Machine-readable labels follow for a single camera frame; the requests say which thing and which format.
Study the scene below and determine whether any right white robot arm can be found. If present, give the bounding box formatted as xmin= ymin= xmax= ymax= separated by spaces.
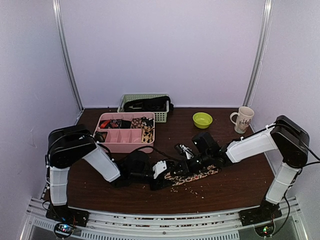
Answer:
xmin=164 ymin=115 xmax=311 ymax=221

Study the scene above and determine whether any leopard print rolled tie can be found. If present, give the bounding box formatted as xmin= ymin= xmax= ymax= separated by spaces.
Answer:
xmin=141 ymin=125 xmax=155 ymax=144

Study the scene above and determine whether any lime green bowl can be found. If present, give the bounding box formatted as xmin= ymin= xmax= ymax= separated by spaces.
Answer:
xmin=192 ymin=112 xmax=213 ymax=129

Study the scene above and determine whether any right aluminium frame post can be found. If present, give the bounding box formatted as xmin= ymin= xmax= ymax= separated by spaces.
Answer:
xmin=243 ymin=0 xmax=274 ymax=107

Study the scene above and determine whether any aluminium frame post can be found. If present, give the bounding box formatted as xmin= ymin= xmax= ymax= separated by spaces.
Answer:
xmin=243 ymin=0 xmax=274 ymax=107
xmin=52 ymin=0 xmax=84 ymax=112

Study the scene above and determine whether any floral paisley tie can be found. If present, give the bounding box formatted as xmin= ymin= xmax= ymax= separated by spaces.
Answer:
xmin=164 ymin=164 xmax=221 ymax=186

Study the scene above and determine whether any left aluminium frame post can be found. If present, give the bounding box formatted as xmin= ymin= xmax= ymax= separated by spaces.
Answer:
xmin=52 ymin=0 xmax=84 ymax=112

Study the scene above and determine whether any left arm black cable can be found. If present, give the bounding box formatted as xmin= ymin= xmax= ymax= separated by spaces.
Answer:
xmin=117 ymin=145 xmax=176 ymax=163

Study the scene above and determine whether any dark red patterned rolled tie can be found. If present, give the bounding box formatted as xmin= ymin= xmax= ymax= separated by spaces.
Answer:
xmin=99 ymin=119 xmax=132 ymax=129

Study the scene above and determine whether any black floral rolled tie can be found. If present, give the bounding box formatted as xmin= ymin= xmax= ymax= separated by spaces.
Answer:
xmin=141 ymin=116 xmax=155 ymax=128

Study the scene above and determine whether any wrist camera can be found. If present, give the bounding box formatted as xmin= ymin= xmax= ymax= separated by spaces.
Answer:
xmin=152 ymin=160 xmax=167 ymax=179
xmin=174 ymin=143 xmax=194 ymax=160

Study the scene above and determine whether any front aluminium rail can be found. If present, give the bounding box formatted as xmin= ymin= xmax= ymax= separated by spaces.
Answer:
xmin=18 ymin=197 xmax=310 ymax=240

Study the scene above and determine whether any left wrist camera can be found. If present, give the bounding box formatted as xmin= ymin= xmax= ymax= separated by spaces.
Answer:
xmin=152 ymin=160 xmax=167 ymax=179

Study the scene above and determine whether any green perforated plastic basket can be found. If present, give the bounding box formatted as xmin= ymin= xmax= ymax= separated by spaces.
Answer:
xmin=117 ymin=93 xmax=174 ymax=123

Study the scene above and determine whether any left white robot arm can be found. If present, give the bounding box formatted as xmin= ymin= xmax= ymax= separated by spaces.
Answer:
xmin=45 ymin=124 xmax=177 ymax=222

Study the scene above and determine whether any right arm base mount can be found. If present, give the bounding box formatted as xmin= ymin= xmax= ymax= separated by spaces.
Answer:
xmin=238 ymin=201 xmax=282 ymax=226

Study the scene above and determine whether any black tie in basket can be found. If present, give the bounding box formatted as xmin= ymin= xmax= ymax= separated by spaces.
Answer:
xmin=123 ymin=96 xmax=174 ymax=112

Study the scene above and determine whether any white printed mug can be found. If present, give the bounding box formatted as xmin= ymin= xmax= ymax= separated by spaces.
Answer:
xmin=229 ymin=106 xmax=255 ymax=134

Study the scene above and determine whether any brown dotted rolled tie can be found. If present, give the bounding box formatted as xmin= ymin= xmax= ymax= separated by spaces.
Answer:
xmin=130 ymin=118 xmax=142 ymax=129

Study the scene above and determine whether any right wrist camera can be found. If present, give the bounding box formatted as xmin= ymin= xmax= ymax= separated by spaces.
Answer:
xmin=174 ymin=143 xmax=194 ymax=160

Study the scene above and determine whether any pink divided organizer box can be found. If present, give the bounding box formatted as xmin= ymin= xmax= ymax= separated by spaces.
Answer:
xmin=94 ymin=112 xmax=155 ymax=153

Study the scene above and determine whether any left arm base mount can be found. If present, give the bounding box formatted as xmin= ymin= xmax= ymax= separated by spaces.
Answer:
xmin=45 ymin=206 xmax=89 ymax=227

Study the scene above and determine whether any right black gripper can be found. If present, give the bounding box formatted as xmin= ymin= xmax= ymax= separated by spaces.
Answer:
xmin=172 ymin=151 xmax=213 ymax=177

